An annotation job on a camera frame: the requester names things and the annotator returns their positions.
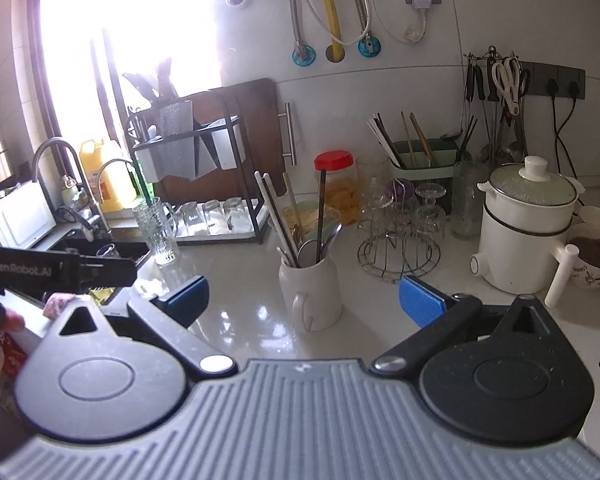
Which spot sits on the black power strip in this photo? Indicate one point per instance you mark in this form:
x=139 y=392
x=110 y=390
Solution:
x=564 y=80

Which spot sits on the copper spoon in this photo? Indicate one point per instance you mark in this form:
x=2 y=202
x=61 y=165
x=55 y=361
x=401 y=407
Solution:
x=298 y=237

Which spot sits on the red-lid plastic jar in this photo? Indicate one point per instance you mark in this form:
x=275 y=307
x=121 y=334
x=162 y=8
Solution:
x=337 y=185

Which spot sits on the crystal stem glass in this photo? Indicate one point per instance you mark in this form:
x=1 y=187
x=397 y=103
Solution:
x=429 y=210
x=377 y=210

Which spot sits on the small wine glass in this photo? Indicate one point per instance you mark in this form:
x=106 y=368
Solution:
x=107 y=251

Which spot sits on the textured glass mug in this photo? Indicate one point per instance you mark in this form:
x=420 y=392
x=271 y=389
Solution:
x=157 y=235

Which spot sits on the row of hanging kitchen tools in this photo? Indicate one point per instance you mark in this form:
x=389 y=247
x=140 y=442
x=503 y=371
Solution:
x=504 y=90

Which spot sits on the dried noodles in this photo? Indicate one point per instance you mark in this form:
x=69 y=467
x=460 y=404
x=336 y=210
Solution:
x=307 y=220

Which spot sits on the wooden chopstick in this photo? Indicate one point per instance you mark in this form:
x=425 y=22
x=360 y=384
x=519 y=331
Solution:
x=292 y=200

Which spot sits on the clear glass cup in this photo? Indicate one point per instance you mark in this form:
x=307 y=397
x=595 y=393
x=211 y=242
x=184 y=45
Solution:
x=192 y=217
x=213 y=216
x=234 y=215

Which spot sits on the white electric cooking pot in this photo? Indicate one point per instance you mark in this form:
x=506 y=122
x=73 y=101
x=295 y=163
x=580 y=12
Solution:
x=519 y=250

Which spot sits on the textured glass tumbler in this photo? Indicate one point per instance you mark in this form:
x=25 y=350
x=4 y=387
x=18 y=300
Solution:
x=372 y=175

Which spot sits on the small pump bottle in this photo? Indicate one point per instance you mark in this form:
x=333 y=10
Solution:
x=70 y=192

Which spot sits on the yellow plastic jug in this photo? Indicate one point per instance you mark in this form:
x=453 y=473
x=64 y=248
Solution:
x=107 y=180

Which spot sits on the purple lid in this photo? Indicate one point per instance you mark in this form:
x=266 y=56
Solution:
x=401 y=190

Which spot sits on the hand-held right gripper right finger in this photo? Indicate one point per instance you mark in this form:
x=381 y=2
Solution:
x=419 y=305

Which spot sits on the tall ribbed glass mug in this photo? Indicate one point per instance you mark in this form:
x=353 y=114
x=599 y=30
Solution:
x=469 y=200

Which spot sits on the white ceramic soup spoon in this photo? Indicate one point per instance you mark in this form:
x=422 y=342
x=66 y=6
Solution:
x=309 y=252

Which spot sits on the bunch of assorted chopsticks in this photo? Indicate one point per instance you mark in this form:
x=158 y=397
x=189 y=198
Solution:
x=387 y=135

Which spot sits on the black metal dish rack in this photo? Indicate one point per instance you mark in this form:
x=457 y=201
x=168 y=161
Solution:
x=250 y=185

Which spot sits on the steel spoon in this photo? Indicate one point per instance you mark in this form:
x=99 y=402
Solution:
x=334 y=240

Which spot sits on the white countertop appliance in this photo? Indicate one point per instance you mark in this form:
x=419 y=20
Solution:
x=22 y=215

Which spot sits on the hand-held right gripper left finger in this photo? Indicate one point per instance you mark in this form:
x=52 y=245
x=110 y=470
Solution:
x=190 y=300

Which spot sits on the green plastic bottle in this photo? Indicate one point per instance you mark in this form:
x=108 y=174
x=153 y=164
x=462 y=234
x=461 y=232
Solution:
x=145 y=185

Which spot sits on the white ceramic mug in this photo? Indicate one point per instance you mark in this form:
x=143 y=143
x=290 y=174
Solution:
x=312 y=295

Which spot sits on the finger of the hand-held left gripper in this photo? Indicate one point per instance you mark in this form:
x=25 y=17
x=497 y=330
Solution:
x=107 y=271

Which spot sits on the floral ceramic bowl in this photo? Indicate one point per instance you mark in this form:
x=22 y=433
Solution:
x=594 y=275

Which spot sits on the pink cloth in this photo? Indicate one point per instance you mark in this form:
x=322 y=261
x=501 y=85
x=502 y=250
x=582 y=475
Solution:
x=60 y=305

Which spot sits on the plain white bowl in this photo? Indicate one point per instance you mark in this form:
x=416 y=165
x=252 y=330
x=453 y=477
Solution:
x=597 y=217

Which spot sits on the black kitchen sink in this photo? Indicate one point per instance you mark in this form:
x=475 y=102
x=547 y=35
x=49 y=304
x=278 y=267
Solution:
x=130 y=249

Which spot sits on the white drip tray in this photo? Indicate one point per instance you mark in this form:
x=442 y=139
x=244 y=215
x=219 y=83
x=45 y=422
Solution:
x=260 y=225

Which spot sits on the silver patterned cutting board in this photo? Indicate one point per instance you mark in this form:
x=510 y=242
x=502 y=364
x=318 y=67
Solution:
x=177 y=140

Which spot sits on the green plastic basket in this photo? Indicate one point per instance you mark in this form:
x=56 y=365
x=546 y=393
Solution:
x=307 y=205

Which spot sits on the tall steel faucet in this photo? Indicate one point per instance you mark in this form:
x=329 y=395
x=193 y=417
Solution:
x=55 y=142

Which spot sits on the small steel faucet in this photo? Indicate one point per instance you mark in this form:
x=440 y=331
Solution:
x=115 y=161

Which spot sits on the dark wooden cutting board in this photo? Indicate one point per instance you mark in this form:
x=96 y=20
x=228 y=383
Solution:
x=260 y=125

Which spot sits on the green chopstick holder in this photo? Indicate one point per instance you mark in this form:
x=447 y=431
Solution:
x=444 y=165

